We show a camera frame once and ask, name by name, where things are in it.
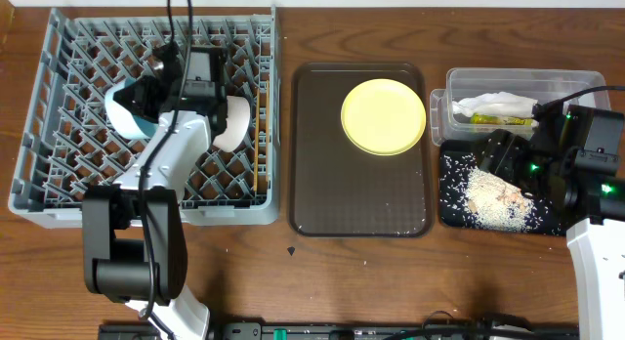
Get wooden chopstick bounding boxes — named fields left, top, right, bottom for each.
left=252, top=87, right=261, bottom=192
left=264, top=80, right=271, bottom=147

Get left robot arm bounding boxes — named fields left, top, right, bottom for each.
left=82, top=46, right=251, bottom=339

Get white napkin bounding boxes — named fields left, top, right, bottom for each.
left=452, top=92, right=538, bottom=118

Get green orange snack wrapper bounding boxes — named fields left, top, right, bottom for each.
left=470, top=113, right=538, bottom=127

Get light blue bowl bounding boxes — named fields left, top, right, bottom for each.
left=104, top=78, right=158, bottom=140

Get clear plastic bin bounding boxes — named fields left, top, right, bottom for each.
left=430, top=67, right=605, bottom=147

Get grey dish rack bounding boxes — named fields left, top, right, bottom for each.
left=8, top=9, right=280, bottom=229

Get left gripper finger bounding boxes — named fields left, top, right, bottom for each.
left=119, top=78, right=146, bottom=99
left=113, top=93, right=146, bottom=118

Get spilled rice grains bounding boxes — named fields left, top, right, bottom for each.
left=438, top=153, right=558, bottom=234

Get yellow plate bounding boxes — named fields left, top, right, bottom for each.
left=340, top=78, right=427, bottom=156

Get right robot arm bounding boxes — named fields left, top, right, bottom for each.
left=473, top=106, right=624, bottom=339

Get dark brown serving tray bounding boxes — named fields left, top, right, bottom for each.
left=288, top=63, right=435, bottom=238

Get black tray bin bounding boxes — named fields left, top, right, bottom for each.
left=437, top=139, right=570, bottom=237

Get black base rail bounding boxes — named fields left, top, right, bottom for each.
left=97, top=319, right=582, bottom=340

